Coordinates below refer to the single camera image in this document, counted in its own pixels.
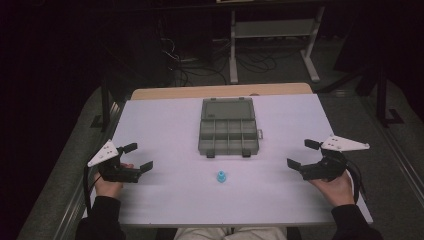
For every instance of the person's right hand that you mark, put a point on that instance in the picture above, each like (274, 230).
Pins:
(338, 191)

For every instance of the white metal desk frame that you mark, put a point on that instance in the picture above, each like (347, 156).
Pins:
(273, 28)

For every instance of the grey plastic organizer box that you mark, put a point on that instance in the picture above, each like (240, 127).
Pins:
(228, 133)

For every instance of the person's left hand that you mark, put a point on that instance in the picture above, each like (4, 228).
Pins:
(107, 188)

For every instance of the black metal stand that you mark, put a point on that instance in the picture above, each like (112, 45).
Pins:
(381, 96)
(105, 106)

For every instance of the small blue plastic part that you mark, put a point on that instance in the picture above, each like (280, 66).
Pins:
(221, 177)

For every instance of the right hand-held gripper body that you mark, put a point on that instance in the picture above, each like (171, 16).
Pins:
(325, 170)

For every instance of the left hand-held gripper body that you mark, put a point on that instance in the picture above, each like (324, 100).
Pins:
(113, 173)

